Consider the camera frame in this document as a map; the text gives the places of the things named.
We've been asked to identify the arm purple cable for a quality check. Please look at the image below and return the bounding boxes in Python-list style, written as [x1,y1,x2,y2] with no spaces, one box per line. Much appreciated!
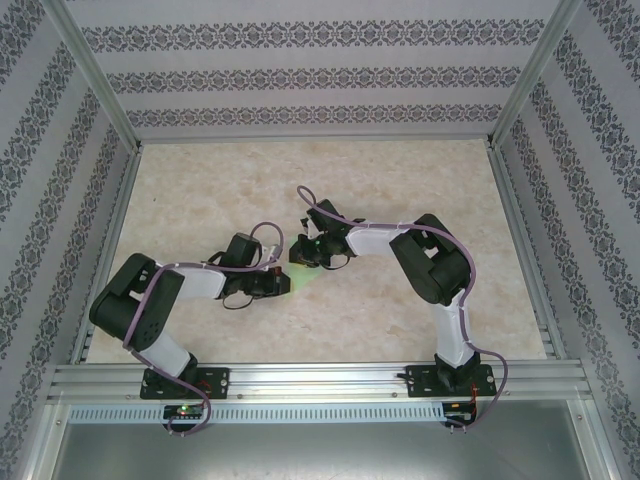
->
[296,185,514,436]
[122,221,285,439]

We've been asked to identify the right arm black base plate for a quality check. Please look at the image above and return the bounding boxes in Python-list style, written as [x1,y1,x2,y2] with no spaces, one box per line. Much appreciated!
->
[403,363,499,399]

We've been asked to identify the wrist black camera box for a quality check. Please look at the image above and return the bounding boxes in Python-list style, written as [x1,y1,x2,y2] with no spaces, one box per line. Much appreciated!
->
[222,232,262,267]
[305,198,342,234]

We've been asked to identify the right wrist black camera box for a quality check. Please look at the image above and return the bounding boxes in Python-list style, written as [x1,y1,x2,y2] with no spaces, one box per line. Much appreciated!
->
[305,198,342,234]

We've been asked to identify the aluminium mounting rail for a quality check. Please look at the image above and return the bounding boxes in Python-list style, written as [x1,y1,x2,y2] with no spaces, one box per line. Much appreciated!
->
[47,363,594,401]

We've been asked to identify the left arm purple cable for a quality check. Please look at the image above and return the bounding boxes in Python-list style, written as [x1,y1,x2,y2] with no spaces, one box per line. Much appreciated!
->
[122,221,285,439]

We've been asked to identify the green paper sheet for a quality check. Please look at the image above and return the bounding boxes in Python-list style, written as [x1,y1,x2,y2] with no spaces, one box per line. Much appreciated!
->
[285,238,322,296]

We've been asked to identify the black board with orange label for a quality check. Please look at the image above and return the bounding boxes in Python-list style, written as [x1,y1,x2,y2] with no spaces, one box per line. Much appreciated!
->
[443,399,479,421]

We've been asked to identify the aluminium frame post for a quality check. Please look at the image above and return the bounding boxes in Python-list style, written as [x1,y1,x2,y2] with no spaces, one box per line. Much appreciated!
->
[42,0,144,151]
[487,0,584,149]

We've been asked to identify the grey metal shelf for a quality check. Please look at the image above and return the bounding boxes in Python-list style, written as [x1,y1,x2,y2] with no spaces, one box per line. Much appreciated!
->
[49,422,601,480]

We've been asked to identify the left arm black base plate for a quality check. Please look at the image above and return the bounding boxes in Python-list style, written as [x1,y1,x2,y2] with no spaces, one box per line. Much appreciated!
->
[139,367,231,401]

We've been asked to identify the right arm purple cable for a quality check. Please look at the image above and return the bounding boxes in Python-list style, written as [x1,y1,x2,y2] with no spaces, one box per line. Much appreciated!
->
[296,185,514,436]

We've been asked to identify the thin aluminium wall rail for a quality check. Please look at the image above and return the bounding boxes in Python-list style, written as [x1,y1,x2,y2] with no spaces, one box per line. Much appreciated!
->
[137,132,494,144]

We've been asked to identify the slotted grey cable duct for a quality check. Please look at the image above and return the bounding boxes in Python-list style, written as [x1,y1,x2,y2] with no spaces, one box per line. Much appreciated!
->
[67,402,446,424]

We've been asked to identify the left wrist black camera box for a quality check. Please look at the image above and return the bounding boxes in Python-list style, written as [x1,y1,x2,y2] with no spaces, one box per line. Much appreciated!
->
[222,232,262,267]

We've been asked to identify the black board with green light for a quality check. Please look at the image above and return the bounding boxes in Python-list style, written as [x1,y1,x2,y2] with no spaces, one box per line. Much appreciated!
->
[163,403,207,420]

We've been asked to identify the aluminium side rail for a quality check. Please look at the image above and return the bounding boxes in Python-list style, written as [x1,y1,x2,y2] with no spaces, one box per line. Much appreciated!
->
[69,147,144,364]
[487,142,569,361]

